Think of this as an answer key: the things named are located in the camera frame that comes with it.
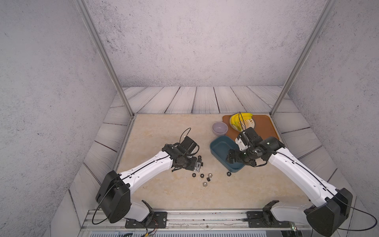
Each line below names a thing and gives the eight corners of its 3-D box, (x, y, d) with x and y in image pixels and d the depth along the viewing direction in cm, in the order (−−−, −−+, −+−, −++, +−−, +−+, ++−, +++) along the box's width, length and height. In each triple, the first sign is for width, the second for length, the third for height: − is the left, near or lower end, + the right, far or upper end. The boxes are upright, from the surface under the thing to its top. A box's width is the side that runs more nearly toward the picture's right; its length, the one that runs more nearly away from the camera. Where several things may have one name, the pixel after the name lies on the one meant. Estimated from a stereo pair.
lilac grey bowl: (212, 137, 108) (213, 133, 104) (211, 126, 115) (212, 121, 111) (227, 137, 108) (229, 133, 104) (225, 126, 115) (227, 121, 111)
